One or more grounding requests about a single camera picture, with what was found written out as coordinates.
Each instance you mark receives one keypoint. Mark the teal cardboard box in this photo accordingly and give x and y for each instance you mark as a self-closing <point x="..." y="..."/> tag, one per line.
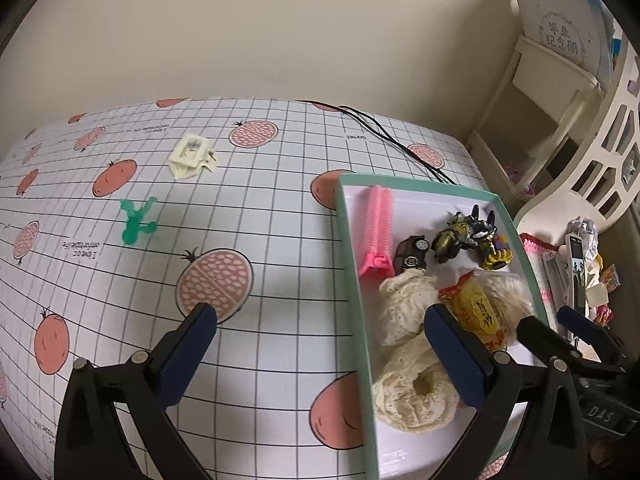
<point x="360" y="340"/>

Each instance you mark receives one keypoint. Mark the black gold robot toy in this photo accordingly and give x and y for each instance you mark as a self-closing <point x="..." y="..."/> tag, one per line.
<point x="457" y="237"/>

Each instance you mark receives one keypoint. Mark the pomegranate print grid tablecloth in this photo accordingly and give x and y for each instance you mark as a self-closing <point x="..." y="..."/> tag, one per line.
<point x="250" y="200"/>

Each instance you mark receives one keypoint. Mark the pink hair roller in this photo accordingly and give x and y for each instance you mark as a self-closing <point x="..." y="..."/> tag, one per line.
<point x="376" y="230"/>

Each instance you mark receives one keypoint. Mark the white album book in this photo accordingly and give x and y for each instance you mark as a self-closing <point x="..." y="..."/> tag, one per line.
<point x="565" y="30"/>

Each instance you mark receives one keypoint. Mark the crumpled white paper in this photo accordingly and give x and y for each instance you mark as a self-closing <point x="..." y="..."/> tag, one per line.
<point x="585" y="232"/>

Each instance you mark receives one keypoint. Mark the bag of cotton swabs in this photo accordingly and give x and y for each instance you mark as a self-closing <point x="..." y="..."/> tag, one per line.
<point x="510" y="297"/>

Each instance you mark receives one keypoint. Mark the small colourful cube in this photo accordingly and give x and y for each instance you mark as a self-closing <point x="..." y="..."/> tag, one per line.
<point x="611" y="279"/>

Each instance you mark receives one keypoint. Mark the white plastic clip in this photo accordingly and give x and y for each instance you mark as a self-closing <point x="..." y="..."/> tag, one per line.
<point x="189" y="157"/>

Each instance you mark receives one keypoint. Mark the pink crochet mat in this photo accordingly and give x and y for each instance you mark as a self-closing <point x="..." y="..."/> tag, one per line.
<point x="537" y="260"/>

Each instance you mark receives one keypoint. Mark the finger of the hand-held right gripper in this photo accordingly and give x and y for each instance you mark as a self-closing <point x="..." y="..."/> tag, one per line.
<point x="542" y="337"/>
<point x="587" y="325"/>

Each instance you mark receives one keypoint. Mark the colourful block toy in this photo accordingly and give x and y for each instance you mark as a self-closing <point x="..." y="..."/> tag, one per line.
<point x="499" y="255"/>

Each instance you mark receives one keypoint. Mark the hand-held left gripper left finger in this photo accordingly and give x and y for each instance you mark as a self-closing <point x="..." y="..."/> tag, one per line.
<point x="186" y="355"/>

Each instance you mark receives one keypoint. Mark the white shelf rack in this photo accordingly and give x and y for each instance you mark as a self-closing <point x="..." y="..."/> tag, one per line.
<point x="540" y="110"/>

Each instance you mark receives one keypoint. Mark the black toy car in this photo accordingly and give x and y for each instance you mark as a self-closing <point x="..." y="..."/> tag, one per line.
<point x="411" y="255"/>

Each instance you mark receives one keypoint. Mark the white shelf unit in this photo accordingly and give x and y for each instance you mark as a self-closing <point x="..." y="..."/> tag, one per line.
<point x="600" y="170"/>

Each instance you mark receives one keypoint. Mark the cream lace cloth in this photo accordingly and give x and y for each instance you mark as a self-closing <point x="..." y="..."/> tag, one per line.
<point x="405" y="310"/>

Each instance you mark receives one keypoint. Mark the orange yellow snack packet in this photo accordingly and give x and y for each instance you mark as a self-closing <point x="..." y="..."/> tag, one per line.
<point x="472" y="310"/>

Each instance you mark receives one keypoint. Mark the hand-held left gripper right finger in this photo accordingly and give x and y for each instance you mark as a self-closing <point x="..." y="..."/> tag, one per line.
<point x="457" y="355"/>

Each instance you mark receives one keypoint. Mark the green plastic toy figure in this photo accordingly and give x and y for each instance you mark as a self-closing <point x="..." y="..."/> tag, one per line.
<point x="135" y="222"/>

